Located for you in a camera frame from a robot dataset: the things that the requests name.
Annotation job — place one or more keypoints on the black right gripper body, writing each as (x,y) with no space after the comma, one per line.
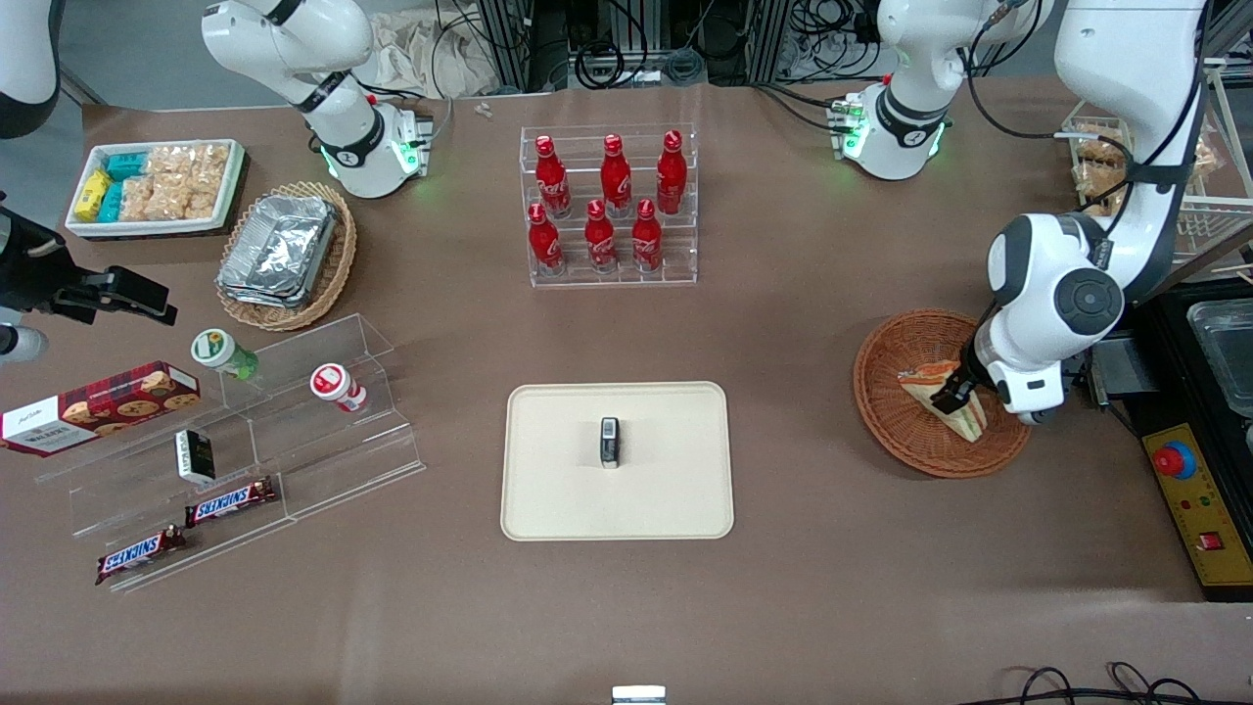
(37,277)

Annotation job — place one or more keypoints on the triangle sandwich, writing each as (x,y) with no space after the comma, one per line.
(930,387)

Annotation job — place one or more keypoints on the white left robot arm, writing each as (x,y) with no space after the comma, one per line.
(1106,59)

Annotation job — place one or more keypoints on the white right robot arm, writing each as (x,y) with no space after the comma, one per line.
(333,49)

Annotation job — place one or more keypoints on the brown round wicker basket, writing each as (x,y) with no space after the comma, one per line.
(901,441)

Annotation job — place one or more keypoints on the aluminium foil tray stack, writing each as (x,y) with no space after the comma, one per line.
(279,245)

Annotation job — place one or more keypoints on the light wicker oval basket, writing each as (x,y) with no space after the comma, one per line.
(338,255)

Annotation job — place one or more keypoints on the cream plastic serving tray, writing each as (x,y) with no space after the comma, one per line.
(617,490)

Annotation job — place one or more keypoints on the white rectangular snack bin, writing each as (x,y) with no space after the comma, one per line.
(147,229)

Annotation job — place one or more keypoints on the green lid yogurt cup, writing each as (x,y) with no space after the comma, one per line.
(217,350)

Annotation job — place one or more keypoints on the teal snack packet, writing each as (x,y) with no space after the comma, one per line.
(111,203)
(127,165)

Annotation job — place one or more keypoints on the rice cracker bag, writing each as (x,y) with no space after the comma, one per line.
(191,201)
(140,199)
(186,162)

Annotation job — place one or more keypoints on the yellow snack packet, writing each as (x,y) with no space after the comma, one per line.
(91,194)

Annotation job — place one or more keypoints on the red tartan cookie box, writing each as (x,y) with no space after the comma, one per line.
(98,406)

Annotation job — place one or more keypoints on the small black white carton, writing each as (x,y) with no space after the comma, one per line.
(194,456)

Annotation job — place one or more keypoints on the red emergency stop button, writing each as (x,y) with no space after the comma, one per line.
(1174,461)

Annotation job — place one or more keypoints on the red lid yogurt cup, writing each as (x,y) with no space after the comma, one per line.
(335,384)

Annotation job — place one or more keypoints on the clear plastic container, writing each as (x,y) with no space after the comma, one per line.
(1224,352)

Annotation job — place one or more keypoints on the Snickers chocolate bar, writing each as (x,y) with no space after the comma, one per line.
(140,554)
(231,501)

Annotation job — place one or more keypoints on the clear acrylic tiered stand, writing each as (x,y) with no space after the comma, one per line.
(323,450)

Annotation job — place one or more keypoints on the yellow emergency stop box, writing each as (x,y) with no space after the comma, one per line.
(1209,529)

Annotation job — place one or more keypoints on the bagged bread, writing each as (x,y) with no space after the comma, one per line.
(1101,162)

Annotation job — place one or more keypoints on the clear acrylic bottle rack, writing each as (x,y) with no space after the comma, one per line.
(675,264)

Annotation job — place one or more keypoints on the small black box white label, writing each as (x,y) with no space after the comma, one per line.
(610,443)

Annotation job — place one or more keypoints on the red cola bottle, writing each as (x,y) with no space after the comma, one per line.
(646,235)
(615,176)
(599,237)
(672,172)
(552,176)
(544,240)

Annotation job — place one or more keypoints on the white crumpled cloth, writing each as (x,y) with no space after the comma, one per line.
(421,49)

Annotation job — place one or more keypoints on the small silver white device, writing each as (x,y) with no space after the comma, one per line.
(638,695)

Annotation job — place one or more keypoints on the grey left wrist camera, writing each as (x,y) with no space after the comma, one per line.
(1040,416)

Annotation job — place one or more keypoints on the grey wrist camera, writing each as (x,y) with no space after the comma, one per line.
(1040,416)
(20,344)

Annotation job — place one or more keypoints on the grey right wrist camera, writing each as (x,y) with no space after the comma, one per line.
(20,344)

